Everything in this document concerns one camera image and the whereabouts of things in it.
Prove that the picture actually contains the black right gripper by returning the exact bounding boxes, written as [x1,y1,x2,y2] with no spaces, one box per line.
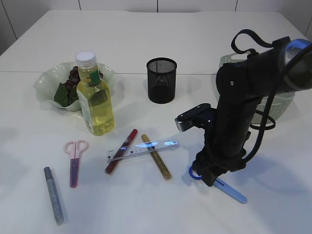
[192,127,251,187]

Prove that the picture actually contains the blue scissors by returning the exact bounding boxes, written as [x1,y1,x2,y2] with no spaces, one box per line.
[188,166,248,204]

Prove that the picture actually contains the yellow tea bottle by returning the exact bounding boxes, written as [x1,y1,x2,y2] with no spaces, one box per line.
[75,51,115,136]

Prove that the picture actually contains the purple artificial grape bunch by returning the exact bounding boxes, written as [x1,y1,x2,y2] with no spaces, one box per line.
[54,65,109,109]

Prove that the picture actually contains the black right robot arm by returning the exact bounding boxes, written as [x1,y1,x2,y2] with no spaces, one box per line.
[192,38,312,186]

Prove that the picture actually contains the gold glitter pen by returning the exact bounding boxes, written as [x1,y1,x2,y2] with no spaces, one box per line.
[140,134,171,181]

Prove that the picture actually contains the red glitter pen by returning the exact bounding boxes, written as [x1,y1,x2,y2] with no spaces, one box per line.
[105,129,138,175]

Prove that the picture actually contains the clear plastic ruler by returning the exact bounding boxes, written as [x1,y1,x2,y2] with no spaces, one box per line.
[106,139,179,163]

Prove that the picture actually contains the green plastic woven basket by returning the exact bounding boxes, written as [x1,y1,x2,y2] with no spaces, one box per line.
[218,54,295,125]

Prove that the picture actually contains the black mesh pen holder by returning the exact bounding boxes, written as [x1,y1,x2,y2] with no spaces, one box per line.
[146,58,177,104]

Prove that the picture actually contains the silver glitter pen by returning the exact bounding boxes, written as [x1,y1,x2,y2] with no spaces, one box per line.
[43,166,64,226]

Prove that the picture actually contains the green wavy glass plate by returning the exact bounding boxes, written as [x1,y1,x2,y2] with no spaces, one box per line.
[34,61,115,112]

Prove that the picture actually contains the pink scissors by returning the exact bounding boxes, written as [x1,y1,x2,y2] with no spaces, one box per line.
[63,140,89,188]

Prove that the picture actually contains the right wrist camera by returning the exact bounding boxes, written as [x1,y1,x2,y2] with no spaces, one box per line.
[175,103,216,132]

